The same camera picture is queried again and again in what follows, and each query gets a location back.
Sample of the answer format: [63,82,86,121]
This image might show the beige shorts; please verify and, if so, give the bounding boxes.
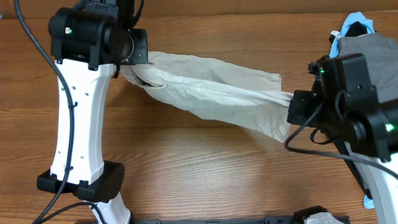
[121,52,293,142]

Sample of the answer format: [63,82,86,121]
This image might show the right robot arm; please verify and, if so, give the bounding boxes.
[284,54,397,223]

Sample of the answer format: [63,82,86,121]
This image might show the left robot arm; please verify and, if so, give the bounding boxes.
[37,0,148,223]

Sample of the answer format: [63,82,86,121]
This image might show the grey shorts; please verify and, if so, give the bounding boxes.
[338,33,397,103]

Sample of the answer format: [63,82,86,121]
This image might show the black garment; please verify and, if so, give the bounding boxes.
[329,21,376,202]

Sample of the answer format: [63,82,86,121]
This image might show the light blue garment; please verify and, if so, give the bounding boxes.
[329,12,376,209]

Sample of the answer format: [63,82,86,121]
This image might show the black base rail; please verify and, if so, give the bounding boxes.
[74,205,351,224]

